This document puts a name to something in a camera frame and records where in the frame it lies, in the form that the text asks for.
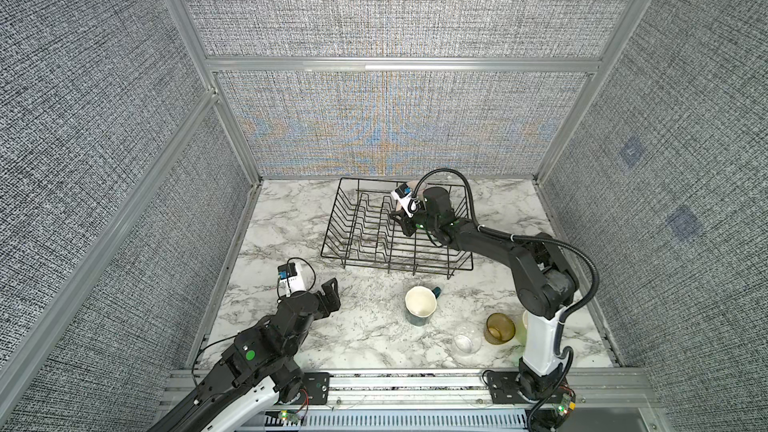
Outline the black wire dish rack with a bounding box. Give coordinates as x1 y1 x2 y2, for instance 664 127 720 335
321 177 474 279

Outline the dark green mug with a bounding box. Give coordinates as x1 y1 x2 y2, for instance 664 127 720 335
404 286 442 327

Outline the amber glass cup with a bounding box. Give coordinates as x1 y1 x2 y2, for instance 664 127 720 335
483 312 517 345

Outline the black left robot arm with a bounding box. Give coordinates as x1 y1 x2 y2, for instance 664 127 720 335
150 278 341 431

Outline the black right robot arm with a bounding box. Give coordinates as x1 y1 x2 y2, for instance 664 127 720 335
390 183 593 402

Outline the white vented grille strip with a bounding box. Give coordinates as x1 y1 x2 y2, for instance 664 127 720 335
236 409 529 431

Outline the clear glass cup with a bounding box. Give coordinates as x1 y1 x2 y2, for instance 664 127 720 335
451 323 483 357

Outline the light green mug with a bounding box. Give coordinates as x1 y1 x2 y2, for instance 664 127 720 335
514 310 529 345

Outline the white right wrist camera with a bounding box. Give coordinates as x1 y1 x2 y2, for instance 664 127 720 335
390 182 420 216

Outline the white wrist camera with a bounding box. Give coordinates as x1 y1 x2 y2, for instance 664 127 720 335
390 182 420 216
276 261 299 298

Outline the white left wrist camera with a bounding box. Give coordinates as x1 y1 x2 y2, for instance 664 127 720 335
276 261 299 298

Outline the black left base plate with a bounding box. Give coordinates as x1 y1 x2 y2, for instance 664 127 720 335
279 372 331 409

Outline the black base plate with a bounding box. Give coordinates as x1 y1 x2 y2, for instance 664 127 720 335
481 370 528 405
279 372 331 409

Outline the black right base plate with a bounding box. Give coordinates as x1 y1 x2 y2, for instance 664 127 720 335
481 370 528 405

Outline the black corrugated cable conduit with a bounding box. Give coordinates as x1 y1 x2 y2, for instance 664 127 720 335
410 167 601 421

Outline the aluminium front rail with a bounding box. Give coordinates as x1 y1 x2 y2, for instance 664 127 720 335
158 368 661 412

